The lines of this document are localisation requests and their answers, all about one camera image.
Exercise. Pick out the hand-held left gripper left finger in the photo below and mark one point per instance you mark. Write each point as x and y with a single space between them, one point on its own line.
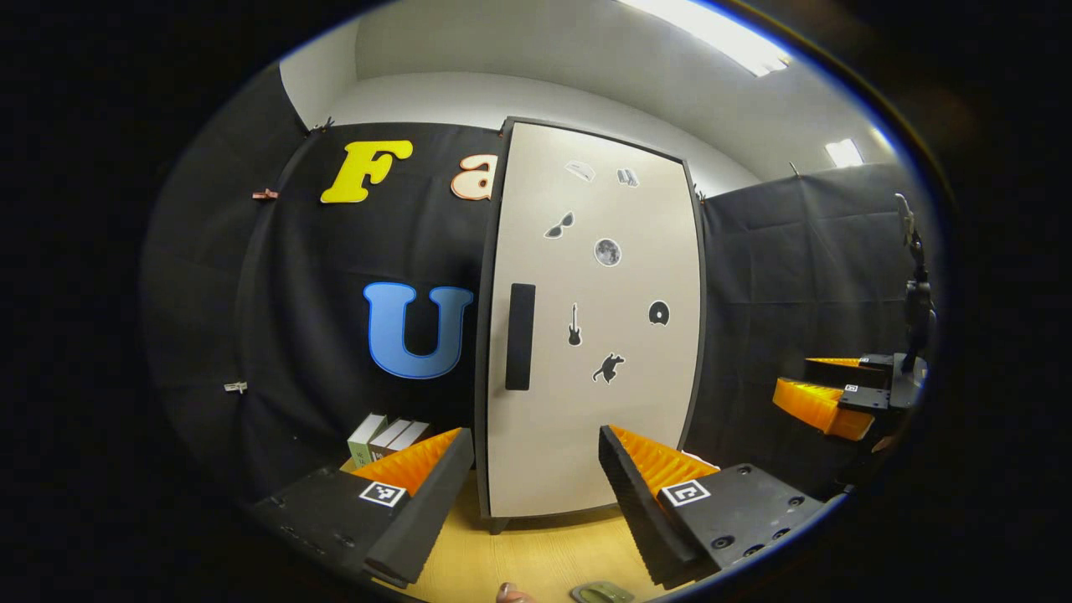
431 511

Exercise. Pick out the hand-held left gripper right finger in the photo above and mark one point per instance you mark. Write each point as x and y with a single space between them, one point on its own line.
636 511

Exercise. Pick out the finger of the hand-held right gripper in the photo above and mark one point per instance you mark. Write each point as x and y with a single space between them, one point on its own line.
837 373
816 406

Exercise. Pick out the white cabinet door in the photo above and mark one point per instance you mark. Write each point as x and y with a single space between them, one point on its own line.
620 435

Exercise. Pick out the green coaster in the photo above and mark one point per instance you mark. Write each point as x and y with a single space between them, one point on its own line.
603 595

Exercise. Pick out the dark grey cabinet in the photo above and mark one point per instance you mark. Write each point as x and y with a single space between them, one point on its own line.
481 419

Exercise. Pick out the black backdrop cloth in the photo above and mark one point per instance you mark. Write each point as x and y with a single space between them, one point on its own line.
796 268

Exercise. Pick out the small ceiling light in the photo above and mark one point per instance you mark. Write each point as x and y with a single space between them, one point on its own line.
843 152

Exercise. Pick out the white clip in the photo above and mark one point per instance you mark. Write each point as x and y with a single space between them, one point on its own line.
235 387

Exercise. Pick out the long ceiling light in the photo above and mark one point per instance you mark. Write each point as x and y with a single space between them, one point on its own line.
712 33

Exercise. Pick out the copper clip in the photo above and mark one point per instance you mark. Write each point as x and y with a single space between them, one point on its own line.
265 195

